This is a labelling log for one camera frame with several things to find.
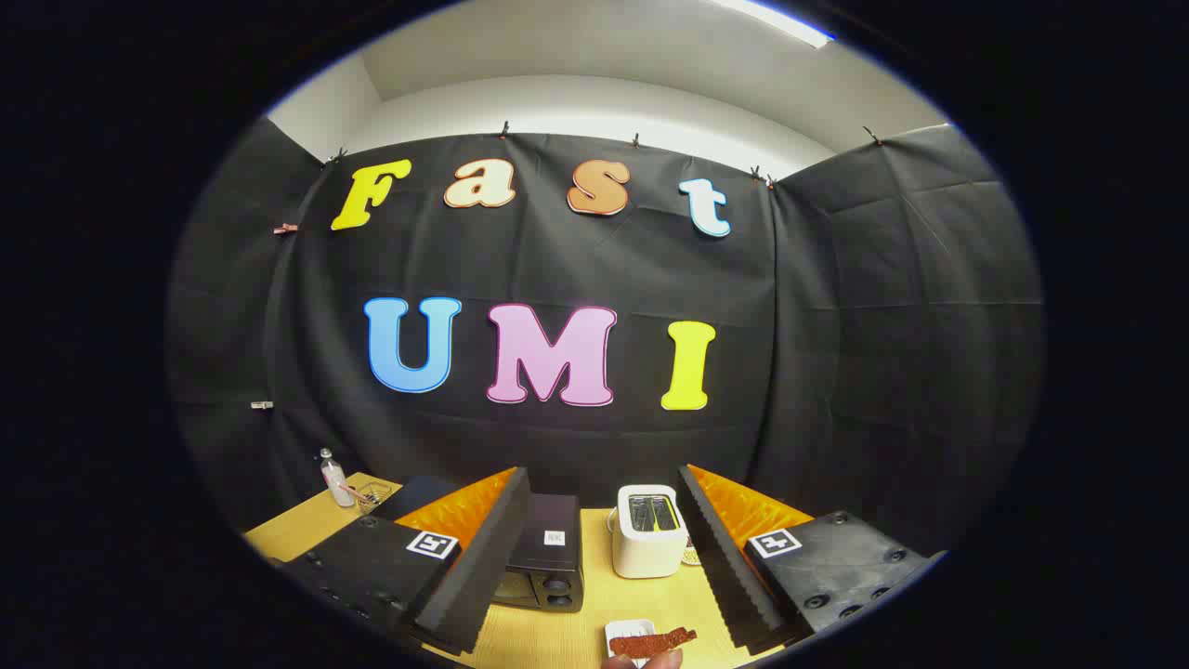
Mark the white rectangular dish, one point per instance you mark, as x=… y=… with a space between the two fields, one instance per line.
x=624 y=629

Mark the black toaster oven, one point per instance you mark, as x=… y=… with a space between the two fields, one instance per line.
x=550 y=562

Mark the white pop-up toaster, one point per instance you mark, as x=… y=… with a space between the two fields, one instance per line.
x=646 y=548

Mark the pink striped straw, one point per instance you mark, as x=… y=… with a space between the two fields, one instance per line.
x=351 y=491

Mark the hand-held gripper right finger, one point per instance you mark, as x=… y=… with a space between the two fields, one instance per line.
x=720 y=557

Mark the reddish brown meat strip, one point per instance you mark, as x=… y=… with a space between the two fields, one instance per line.
x=650 y=641

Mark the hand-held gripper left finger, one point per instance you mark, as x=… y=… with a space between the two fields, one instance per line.
x=492 y=557

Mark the ceiling light strip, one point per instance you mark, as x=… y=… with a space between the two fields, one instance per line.
x=776 y=20

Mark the clear plastic bottle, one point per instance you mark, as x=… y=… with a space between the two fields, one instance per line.
x=336 y=483

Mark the black backdrop cloth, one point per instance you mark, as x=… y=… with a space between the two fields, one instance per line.
x=557 y=260

